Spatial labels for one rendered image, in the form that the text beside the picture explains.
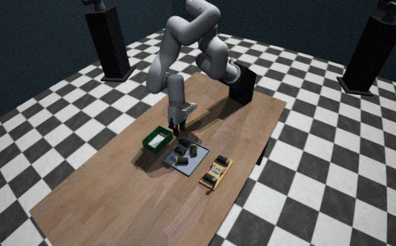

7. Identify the green open box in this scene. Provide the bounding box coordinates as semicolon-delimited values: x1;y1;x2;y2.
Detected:
142;125;173;155

